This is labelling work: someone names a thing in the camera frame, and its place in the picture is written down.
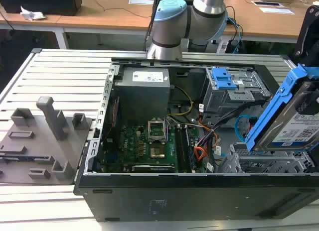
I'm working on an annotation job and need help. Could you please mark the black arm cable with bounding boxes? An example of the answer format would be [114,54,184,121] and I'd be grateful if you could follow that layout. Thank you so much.
[144,0,164,52]

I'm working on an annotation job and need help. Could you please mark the orange wire bundle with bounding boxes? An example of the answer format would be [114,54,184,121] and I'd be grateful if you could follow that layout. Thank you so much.
[194,146,209,164]

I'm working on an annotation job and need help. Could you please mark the blue drive latch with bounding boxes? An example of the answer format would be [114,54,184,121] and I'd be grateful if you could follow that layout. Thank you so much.
[210,67,237,90]

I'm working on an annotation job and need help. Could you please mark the CPU socket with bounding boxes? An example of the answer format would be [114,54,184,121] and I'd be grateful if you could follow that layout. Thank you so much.
[149,145,166,159]

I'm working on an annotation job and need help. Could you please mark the metal CPU socket cover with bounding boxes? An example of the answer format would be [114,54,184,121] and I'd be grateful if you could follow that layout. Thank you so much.
[148,118,167,144]

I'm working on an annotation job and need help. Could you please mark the black round bin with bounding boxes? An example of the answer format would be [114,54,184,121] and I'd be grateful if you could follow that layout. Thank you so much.
[188,38,209,52]

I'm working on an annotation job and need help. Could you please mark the grey power supply unit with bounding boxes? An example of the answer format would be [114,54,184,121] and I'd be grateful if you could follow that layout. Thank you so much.
[113,67,171,117]

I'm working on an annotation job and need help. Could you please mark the grey parts rack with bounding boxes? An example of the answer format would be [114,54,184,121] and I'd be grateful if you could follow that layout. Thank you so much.
[0,96,93,186]

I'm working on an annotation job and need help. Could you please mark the grey metal drive cage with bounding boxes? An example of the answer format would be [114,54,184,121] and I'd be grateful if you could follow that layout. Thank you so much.
[201,68,272,115]

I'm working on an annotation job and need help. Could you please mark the crumpled white paper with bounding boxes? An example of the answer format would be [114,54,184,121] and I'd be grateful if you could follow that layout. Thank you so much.
[19,5,47,21]

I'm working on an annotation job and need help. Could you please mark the black cable bundle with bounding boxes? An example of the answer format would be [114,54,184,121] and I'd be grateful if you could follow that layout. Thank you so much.
[199,105,246,147]

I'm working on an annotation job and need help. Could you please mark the yellow wire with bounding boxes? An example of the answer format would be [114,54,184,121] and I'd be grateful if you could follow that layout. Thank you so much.
[167,85,194,116]

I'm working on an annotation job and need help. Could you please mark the black graphics card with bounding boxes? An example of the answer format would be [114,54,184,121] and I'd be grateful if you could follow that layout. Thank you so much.
[131,164,176,172]

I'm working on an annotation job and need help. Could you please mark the hard disk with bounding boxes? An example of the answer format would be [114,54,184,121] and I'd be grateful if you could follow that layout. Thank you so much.
[245,63,319,152]

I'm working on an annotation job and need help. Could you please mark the blue cables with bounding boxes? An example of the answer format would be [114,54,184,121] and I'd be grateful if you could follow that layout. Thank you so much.
[227,16,244,54]

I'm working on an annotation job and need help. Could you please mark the green motherboard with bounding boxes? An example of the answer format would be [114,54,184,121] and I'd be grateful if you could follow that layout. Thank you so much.
[99,123,207,173]

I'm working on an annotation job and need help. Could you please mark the wooden desk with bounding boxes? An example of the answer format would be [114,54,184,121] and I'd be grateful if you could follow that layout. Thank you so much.
[0,0,319,50]

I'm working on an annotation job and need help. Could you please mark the black box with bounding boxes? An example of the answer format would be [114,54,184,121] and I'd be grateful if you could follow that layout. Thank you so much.
[0,0,83,16]

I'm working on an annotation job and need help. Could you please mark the black RAM stick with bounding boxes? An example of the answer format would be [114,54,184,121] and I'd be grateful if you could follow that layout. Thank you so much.
[184,125,195,171]

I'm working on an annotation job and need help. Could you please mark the blue data wire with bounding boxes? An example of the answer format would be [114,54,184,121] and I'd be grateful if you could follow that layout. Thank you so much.
[234,115,252,143]

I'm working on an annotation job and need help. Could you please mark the black open PC case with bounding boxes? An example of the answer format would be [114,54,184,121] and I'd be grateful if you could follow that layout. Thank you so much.
[73,57,319,222]

